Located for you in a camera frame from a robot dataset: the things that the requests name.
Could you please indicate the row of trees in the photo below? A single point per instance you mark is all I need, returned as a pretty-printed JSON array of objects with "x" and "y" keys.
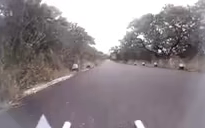
[
  {"x": 30, "y": 33},
  {"x": 170, "y": 33}
]

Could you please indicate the robot's own part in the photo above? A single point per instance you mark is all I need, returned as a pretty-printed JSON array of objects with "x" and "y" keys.
[
  {"x": 139, "y": 124},
  {"x": 66, "y": 125}
]

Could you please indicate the grey asphalt road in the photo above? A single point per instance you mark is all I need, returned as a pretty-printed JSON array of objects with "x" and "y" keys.
[{"x": 123, "y": 93}]

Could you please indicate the pale road edge kerb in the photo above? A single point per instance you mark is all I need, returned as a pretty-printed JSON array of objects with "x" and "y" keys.
[{"x": 46, "y": 85}]

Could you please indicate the dry grass verge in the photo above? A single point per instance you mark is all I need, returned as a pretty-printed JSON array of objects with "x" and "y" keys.
[
  {"x": 198, "y": 65},
  {"x": 30, "y": 75}
]

